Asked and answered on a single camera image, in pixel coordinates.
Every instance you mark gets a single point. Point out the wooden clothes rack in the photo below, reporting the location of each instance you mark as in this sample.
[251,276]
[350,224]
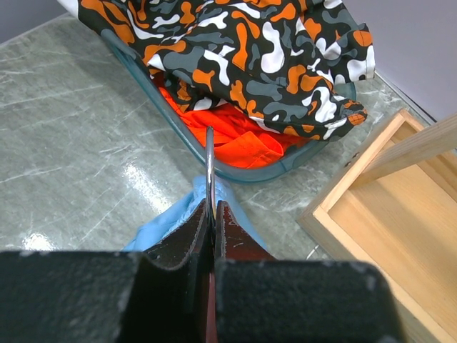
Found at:
[393,205]

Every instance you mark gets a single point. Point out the light blue shorts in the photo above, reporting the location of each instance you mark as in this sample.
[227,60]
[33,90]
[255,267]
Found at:
[161,226]

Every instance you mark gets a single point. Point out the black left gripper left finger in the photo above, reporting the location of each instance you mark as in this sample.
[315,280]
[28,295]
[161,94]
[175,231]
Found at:
[172,252]

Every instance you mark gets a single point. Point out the pink hanger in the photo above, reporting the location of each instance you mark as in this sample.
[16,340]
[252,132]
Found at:
[210,176]

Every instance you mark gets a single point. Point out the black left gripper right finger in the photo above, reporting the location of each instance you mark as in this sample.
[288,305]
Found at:
[232,241]

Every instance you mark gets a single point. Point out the orange black patterned shorts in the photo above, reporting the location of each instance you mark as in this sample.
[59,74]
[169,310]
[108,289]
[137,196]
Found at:
[278,62]

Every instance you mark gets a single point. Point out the grey bin with red cloth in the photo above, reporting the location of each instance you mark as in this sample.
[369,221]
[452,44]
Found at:
[245,153]

